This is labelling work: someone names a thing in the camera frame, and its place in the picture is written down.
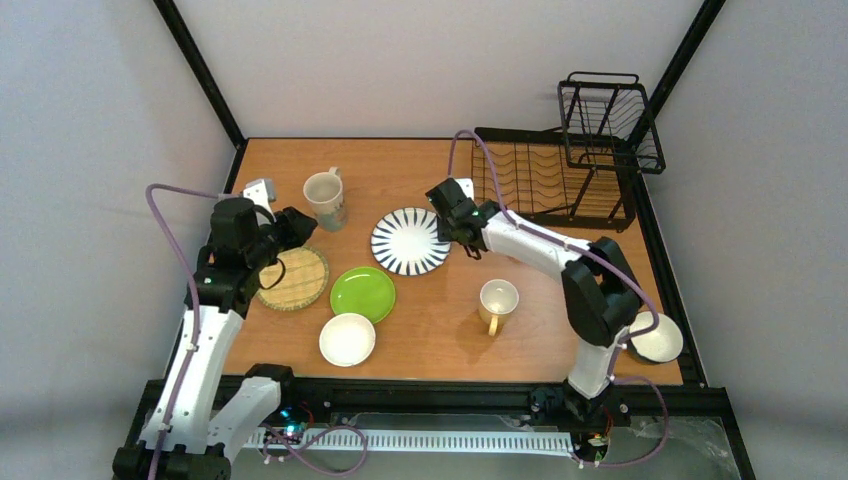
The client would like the yellow handled white mug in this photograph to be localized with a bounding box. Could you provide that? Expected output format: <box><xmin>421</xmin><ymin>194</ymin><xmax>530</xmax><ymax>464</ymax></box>
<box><xmin>478</xmin><ymin>279</ymin><xmax>520</xmax><ymax>337</ymax></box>

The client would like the white slotted cable duct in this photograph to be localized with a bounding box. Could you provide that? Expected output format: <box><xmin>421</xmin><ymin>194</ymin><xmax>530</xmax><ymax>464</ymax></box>
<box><xmin>241</xmin><ymin>427</ymin><xmax>576</xmax><ymax>458</ymax></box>

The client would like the left black corner post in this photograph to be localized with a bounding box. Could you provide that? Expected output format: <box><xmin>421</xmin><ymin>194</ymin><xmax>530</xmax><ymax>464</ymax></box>
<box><xmin>153</xmin><ymin>0</ymin><xmax>246</xmax><ymax>149</ymax></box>

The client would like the right black corner post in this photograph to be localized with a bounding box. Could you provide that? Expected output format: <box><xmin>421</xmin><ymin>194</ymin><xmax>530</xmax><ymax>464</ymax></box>
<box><xmin>631</xmin><ymin>0</ymin><xmax>725</xmax><ymax>148</ymax></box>

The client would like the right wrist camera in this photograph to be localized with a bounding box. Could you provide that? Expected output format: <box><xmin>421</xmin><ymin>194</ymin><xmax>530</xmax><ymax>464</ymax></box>
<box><xmin>455</xmin><ymin>178</ymin><xmax>475</xmax><ymax>199</ymax></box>

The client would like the tall seashell mug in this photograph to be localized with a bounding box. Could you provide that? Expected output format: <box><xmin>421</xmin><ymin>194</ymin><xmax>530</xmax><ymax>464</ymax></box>
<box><xmin>303</xmin><ymin>167</ymin><xmax>348</xmax><ymax>232</ymax></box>

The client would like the black aluminium base frame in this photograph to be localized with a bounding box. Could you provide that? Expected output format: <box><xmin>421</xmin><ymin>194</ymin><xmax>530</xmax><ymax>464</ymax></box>
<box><xmin>125</xmin><ymin>374</ymin><xmax>757</xmax><ymax>480</ymax></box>

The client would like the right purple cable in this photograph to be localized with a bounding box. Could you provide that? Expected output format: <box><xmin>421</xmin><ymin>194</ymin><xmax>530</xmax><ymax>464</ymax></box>
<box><xmin>447</xmin><ymin>129</ymin><xmax>670</xmax><ymax>470</ymax></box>

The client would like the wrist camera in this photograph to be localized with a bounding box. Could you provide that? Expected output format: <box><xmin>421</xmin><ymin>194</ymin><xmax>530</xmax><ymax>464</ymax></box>
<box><xmin>241</xmin><ymin>178</ymin><xmax>277</xmax><ymax>211</ymax></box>
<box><xmin>455</xmin><ymin>178</ymin><xmax>475</xmax><ymax>199</ymax></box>

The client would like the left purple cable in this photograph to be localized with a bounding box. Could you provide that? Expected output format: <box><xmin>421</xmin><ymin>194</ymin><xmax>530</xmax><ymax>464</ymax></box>
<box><xmin>144</xmin><ymin>183</ymin><xmax>240</xmax><ymax>480</ymax></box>

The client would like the green plate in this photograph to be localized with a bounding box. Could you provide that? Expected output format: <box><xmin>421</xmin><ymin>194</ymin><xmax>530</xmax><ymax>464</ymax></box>
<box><xmin>329</xmin><ymin>266</ymin><xmax>396</xmax><ymax>324</ymax></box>

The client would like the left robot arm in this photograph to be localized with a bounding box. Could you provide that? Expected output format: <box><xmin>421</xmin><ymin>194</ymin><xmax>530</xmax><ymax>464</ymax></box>
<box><xmin>112</xmin><ymin>197</ymin><xmax>317</xmax><ymax>479</ymax></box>

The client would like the black corner post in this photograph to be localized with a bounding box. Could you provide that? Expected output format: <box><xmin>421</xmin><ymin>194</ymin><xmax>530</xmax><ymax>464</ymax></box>
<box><xmin>153</xmin><ymin>0</ymin><xmax>246</xmax><ymax>149</ymax></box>
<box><xmin>631</xmin><ymin>0</ymin><xmax>725</xmax><ymax>148</ymax></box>

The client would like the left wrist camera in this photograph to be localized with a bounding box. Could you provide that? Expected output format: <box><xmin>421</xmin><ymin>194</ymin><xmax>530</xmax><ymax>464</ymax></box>
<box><xmin>241</xmin><ymin>178</ymin><xmax>277</xmax><ymax>211</ymax></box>

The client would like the purple cable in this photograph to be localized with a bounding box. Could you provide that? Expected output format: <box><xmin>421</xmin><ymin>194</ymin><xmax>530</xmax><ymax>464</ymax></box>
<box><xmin>447</xmin><ymin>129</ymin><xmax>670</xmax><ymax>470</ymax></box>
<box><xmin>144</xmin><ymin>183</ymin><xmax>240</xmax><ymax>480</ymax></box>

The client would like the black wire dish rack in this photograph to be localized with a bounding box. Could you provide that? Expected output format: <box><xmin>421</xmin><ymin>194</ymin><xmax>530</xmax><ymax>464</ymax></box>
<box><xmin>471</xmin><ymin>71</ymin><xmax>666</xmax><ymax>232</ymax></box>

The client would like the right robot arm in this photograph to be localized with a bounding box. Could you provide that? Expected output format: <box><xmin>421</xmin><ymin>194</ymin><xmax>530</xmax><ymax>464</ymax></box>
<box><xmin>426</xmin><ymin>178</ymin><xmax>647</xmax><ymax>422</ymax></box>

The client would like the white bowl with dark base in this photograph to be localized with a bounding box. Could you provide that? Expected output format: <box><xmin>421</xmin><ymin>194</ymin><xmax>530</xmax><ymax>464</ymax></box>
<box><xmin>628</xmin><ymin>313</ymin><xmax>684</xmax><ymax>364</ymax></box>

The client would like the woven bamboo tray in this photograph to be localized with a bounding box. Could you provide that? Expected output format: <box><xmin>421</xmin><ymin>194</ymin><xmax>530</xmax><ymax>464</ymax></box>
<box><xmin>258</xmin><ymin>246</ymin><xmax>330</xmax><ymax>311</ymax></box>

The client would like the blue striped white plate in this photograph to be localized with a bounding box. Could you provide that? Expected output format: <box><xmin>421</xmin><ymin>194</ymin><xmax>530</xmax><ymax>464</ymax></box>
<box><xmin>370</xmin><ymin>207</ymin><xmax>451</xmax><ymax>276</ymax></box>

